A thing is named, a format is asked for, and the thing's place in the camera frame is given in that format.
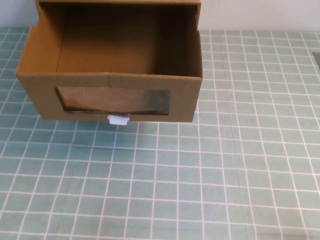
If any white plastic drawer handle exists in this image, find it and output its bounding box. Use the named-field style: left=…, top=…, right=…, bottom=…
left=106, top=114, right=130, bottom=126

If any brown cardboard shoe box drawer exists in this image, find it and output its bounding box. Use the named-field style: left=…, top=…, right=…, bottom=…
left=16, top=2, right=203, bottom=123

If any grey tape strip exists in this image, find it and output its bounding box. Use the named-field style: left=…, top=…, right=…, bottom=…
left=311, top=51, right=320, bottom=70

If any green white-grid tablecloth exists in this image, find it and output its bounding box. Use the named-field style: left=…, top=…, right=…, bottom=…
left=0, top=26, right=320, bottom=240

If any brown cardboard shoe box shell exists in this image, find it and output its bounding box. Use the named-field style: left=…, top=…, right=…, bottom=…
left=34, top=0, right=202, bottom=32

